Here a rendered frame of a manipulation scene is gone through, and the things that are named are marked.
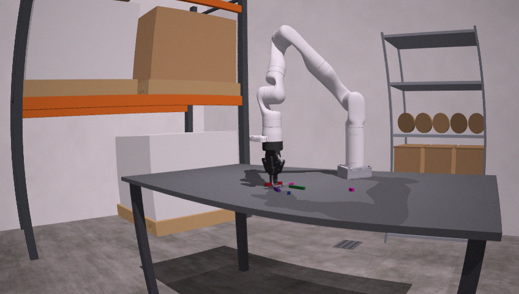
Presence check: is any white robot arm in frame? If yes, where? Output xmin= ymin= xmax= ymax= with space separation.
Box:
xmin=249 ymin=25 xmax=365 ymax=167

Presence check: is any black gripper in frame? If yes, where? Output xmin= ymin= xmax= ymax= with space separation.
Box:
xmin=262 ymin=141 xmax=285 ymax=185

